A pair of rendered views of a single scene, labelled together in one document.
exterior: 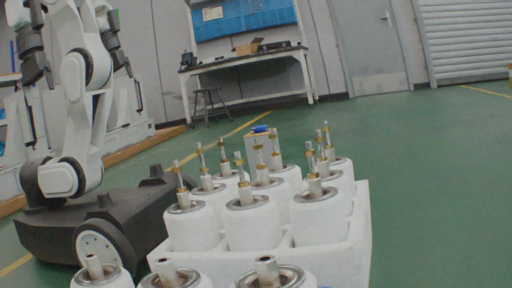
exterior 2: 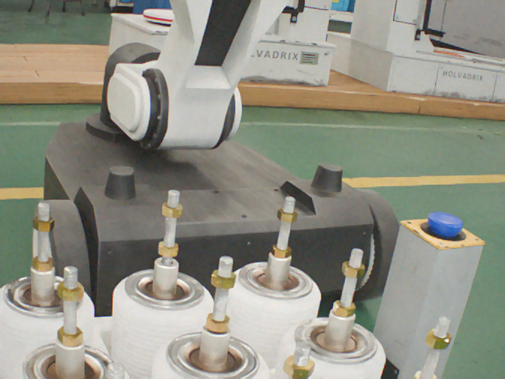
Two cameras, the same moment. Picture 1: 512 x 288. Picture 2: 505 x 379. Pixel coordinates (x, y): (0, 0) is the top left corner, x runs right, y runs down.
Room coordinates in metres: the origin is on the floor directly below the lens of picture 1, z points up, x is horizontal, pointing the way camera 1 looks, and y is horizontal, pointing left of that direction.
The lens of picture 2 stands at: (0.51, -0.33, 0.55)
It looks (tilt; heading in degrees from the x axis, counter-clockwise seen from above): 19 degrees down; 45
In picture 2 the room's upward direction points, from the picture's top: 9 degrees clockwise
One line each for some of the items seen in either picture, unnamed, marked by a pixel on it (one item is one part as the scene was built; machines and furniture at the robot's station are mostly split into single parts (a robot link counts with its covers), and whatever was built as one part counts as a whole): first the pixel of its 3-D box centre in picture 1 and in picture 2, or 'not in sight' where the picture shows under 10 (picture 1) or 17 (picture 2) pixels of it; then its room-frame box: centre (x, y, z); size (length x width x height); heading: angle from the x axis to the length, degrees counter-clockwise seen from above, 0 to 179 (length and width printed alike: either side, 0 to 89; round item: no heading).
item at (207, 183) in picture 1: (207, 183); (165, 277); (0.86, 0.11, 0.26); 0.02 x 0.02 x 0.03
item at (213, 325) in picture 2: (261, 166); (217, 322); (0.83, 0.00, 0.29); 0.02 x 0.02 x 0.01; 68
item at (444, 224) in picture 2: (259, 130); (444, 226); (1.13, -0.02, 0.32); 0.04 x 0.04 x 0.02
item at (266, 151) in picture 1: (270, 191); (407, 355); (1.13, -0.02, 0.16); 0.07 x 0.07 x 0.31; 73
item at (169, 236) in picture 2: (202, 160); (170, 231); (0.86, 0.11, 0.31); 0.01 x 0.01 x 0.08
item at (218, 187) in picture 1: (208, 190); (164, 289); (0.86, 0.11, 0.25); 0.08 x 0.08 x 0.01
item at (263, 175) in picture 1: (263, 177); (214, 345); (0.83, 0.00, 0.26); 0.02 x 0.02 x 0.03
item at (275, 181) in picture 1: (264, 184); (212, 359); (0.83, 0.00, 0.25); 0.08 x 0.08 x 0.01
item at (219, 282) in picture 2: (258, 146); (223, 279); (0.83, 0.00, 0.32); 0.02 x 0.02 x 0.01; 68
